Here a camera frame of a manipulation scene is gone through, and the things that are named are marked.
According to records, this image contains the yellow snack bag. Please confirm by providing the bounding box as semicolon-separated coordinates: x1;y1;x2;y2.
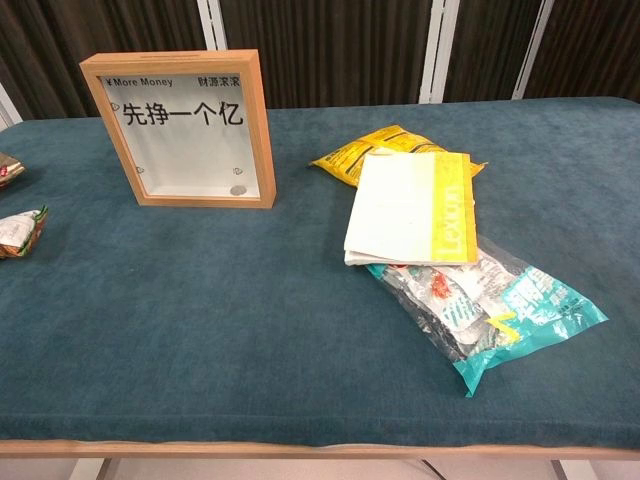
310;124;488;189

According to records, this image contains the green white snack bag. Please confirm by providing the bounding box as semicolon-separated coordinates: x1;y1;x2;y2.
0;204;50;260

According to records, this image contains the teal clear snack bag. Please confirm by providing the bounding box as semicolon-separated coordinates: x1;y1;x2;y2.
364;234;610;399

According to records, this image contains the white yellow paper pack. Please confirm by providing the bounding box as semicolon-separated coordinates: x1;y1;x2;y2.
343;152;480;266

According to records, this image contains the white partition post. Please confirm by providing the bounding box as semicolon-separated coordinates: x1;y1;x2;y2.
511;0;556;100
418;0;459;104
0;82;24;132
196;0;229;51

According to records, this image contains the wooden frame money box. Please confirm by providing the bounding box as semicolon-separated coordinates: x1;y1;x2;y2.
78;48;278;209

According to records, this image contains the blue velvet table cloth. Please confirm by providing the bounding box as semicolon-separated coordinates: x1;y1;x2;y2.
0;96;640;449

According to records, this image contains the gold red snack pack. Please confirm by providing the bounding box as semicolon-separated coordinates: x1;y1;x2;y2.
0;153;27;189

